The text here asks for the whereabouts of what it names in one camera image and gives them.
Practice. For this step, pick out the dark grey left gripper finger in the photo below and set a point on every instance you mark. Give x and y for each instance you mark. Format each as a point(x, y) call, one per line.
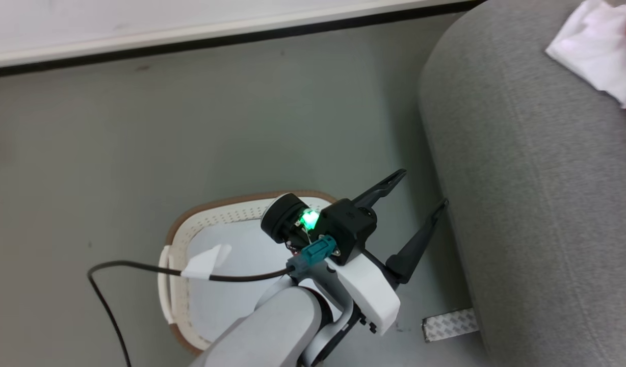
point(412, 255)
point(379, 187)

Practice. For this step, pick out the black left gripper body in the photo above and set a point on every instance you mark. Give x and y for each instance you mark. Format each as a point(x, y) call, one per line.
point(348, 229)

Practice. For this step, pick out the red and white garment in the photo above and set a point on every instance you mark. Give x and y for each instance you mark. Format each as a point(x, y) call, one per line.
point(593, 46)

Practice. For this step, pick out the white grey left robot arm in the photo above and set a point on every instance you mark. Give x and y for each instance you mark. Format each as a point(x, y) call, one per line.
point(282, 326)

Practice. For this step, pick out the white perforated laundry basket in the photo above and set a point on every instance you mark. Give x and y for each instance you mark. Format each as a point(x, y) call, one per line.
point(216, 214)

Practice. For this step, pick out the silver patterned tape strip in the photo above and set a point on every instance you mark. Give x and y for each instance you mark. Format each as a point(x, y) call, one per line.
point(450, 324)

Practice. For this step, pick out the grey fabric sofa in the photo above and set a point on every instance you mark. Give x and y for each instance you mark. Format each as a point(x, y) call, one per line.
point(537, 204)

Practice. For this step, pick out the dark baseboard strip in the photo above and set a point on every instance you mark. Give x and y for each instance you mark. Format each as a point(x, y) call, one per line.
point(241, 40)

